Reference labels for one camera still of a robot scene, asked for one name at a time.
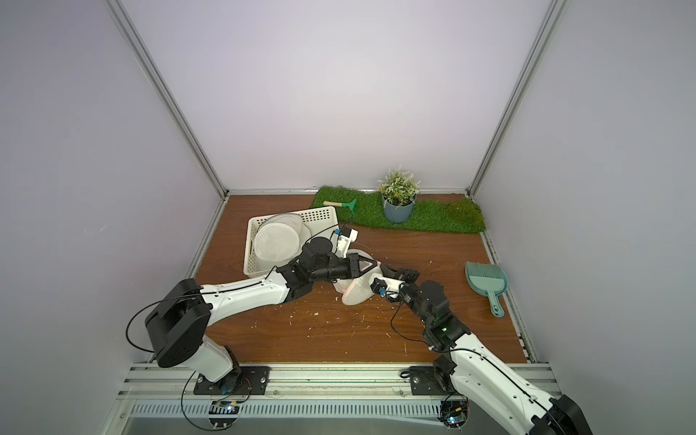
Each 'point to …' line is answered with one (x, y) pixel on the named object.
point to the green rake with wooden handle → (351, 204)
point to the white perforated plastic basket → (322, 223)
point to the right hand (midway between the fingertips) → (389, 257)
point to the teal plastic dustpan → (489, 280)
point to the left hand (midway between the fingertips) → (380, 268)
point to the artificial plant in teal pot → (399, 190)
